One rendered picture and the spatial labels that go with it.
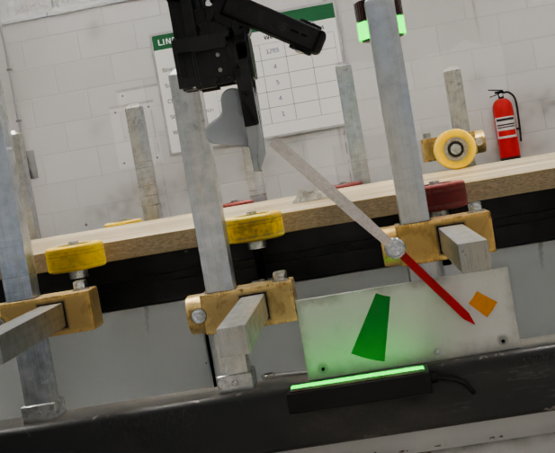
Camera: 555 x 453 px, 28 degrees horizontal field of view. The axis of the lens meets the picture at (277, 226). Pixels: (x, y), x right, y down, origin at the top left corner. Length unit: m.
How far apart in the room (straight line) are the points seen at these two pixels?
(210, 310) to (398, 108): 0.34
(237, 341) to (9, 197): 0.43
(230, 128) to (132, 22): 7.63
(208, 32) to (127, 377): 0.62
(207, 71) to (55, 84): 7.77
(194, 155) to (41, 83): 7.62
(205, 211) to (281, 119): 7.18
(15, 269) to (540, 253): 0.71
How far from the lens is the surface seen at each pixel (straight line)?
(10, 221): 1.44
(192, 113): 1.39
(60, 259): 1.55
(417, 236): 1.37
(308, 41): 1.21
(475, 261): 1.13
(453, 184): 1.50
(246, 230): 1.50
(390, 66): 1.38
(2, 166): 1.44
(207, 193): 1.39
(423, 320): 1.38
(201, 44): 1.20
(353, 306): 1.38
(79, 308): 1.42
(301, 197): 1.84
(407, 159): 1.37
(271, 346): 1.62
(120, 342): 1.65
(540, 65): 8.59
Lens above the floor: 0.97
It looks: 3 degrees down
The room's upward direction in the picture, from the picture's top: 10 degrees counter-clockwise
